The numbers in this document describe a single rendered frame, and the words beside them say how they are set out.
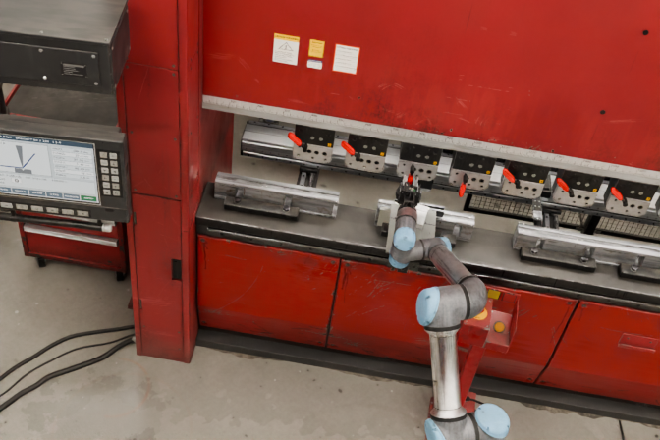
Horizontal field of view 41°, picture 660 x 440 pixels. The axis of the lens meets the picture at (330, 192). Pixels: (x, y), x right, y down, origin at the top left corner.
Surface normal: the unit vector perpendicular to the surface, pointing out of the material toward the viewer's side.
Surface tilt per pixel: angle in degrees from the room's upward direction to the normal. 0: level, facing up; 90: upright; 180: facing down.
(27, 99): 0
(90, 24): 0
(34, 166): 90
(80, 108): 0
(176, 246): 90
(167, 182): 90
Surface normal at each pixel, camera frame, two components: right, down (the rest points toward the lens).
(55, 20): 0.11, -0.71
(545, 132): -0.13, 0.68
